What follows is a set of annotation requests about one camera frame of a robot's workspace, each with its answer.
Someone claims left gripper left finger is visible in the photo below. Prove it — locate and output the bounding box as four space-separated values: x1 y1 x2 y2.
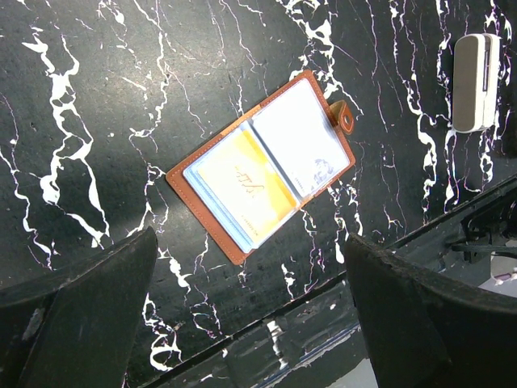
1 227 158 387

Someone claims gold credit card black stripe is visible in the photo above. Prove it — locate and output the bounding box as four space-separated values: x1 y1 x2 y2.
195 129 298 246

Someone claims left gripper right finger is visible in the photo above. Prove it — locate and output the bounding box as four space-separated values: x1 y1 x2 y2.
344 234 516 387

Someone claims brown leather card holder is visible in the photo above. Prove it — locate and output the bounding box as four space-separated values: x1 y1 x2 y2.
166 70 355 265

